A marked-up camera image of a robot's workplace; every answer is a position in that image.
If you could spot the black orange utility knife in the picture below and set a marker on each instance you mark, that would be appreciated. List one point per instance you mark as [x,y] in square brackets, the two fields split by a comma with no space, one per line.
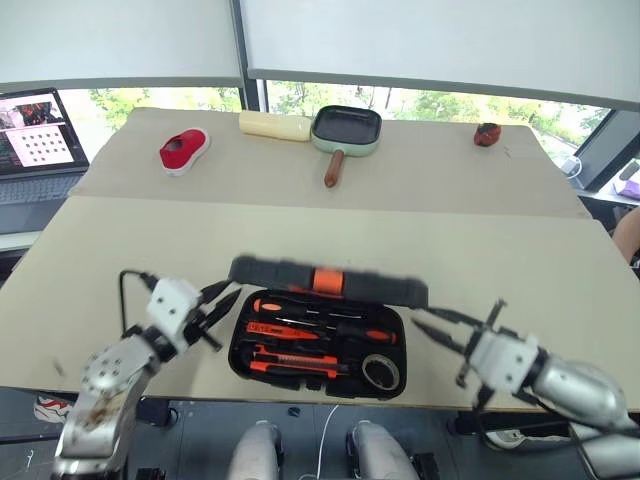
[295,361]

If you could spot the black table foot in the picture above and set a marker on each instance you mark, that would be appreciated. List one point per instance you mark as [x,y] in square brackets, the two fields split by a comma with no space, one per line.
[510,422]
[157,412]

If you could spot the small black floor object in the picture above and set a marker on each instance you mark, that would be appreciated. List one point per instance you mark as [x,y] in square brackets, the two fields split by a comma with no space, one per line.
[294,411]

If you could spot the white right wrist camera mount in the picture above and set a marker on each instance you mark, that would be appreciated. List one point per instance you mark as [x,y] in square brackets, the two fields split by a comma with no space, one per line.
[505,360]

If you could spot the grey window frame post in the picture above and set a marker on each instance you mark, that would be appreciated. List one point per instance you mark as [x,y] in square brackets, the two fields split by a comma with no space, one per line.
[252,95]

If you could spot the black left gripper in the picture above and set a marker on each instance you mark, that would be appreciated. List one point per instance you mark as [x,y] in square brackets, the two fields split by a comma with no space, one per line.
[199,322]

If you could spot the white roller blind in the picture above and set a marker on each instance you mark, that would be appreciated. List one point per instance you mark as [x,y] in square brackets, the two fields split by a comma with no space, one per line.
[115,35]
[440,35]

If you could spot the small red black toy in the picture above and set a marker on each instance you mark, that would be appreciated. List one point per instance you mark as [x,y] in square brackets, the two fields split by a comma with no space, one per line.
[486,135]

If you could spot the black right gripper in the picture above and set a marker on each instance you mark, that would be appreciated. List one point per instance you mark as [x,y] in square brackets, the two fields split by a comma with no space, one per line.
[482,327]

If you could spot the open grey laptop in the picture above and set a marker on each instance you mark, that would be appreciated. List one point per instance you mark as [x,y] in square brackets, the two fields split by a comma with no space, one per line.
[35,150]

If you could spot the black orange screwdriver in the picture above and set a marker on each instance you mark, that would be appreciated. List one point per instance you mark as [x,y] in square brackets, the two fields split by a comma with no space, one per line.
[370,334]
[277,306]

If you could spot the purple object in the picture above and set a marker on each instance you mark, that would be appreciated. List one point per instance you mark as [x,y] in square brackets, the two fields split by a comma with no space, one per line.
[631,187]

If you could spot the black metal floor bar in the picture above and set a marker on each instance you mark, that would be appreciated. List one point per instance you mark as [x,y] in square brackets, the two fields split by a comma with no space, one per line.
[25,438]

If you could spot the red white shoe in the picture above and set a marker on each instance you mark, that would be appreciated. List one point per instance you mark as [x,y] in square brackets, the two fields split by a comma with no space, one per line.
[182,152]

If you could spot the cream cylindrical roll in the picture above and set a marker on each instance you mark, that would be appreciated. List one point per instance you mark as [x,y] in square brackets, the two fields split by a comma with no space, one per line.
[272,125]

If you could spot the silver robot leg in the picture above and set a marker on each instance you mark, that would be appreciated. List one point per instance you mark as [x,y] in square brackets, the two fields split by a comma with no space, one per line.
[252,455]
[375,455]

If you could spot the green square frying pan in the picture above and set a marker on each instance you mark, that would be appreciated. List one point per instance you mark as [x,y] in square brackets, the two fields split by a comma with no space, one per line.
[347,126]

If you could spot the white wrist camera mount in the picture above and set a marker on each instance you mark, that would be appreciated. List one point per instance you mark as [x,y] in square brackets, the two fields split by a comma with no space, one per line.
[172,310]
[505,360]

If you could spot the silver left robot leg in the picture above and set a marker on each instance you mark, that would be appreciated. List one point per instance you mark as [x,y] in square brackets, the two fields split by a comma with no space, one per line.
[252,455]

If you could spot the black electrical tape roll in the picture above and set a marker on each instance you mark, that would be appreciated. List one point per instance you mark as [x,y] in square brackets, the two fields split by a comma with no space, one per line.
[367,375]

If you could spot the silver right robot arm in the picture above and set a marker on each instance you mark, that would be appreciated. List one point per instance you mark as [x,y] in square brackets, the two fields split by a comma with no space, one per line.
[580,385]

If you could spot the black plastic tool case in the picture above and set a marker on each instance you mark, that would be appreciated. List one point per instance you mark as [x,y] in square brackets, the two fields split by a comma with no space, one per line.
[320,287]

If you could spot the dark monitor panel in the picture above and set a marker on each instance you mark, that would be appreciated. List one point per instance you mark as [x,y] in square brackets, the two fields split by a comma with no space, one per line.
[607,147]

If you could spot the orange voltage tester pen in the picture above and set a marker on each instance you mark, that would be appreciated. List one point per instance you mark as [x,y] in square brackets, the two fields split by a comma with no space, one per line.
[280,331]

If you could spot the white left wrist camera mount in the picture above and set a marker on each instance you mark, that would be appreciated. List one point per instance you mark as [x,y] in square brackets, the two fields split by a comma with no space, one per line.
[172,310]

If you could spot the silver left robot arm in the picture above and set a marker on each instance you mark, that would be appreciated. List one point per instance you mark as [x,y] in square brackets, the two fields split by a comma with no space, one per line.
[110,380]

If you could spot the silver right robot leg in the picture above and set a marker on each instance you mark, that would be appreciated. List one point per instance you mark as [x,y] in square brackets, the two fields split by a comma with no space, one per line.
[375,455]

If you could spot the white red patterned sneaker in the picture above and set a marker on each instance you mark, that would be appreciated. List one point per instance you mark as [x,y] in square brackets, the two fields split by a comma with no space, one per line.
[52,407]

